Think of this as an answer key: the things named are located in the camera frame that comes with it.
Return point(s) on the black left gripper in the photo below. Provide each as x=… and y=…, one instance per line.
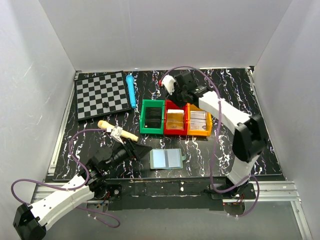
x=140, y=150

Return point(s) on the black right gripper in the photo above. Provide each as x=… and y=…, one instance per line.
x=172, y=96

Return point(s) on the green card holder wallet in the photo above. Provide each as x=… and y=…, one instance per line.
x=167, y=160

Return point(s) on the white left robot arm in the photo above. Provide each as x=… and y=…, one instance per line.
x=32, y=221

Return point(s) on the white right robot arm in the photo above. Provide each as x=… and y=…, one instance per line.
x=250, y=136

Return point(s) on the grey printed card stack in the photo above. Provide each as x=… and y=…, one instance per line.
x=198, y=120

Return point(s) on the black cards stack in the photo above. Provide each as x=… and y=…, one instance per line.
x=153, y=117

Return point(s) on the red plastic bin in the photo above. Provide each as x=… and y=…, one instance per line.
x=170, y=105

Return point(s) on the wooden stick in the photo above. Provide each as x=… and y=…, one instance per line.
x=102, y=124

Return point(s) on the green plastic bin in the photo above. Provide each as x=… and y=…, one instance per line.
x=151, y=103

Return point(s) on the black chess piece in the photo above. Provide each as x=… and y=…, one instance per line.
x=106, y=104

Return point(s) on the blue toy microphone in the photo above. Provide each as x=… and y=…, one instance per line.
x=131, y=90

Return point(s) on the grey black chessboard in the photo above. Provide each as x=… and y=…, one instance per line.
x=92, y=91

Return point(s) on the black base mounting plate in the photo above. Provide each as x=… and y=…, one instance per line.
x=163, y=193

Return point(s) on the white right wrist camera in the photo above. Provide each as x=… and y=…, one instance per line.
x=168, y=82

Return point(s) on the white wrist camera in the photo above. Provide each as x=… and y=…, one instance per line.
x=168, y=82
x=115, y=133

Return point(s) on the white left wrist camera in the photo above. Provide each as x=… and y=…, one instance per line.
x=115, y=133

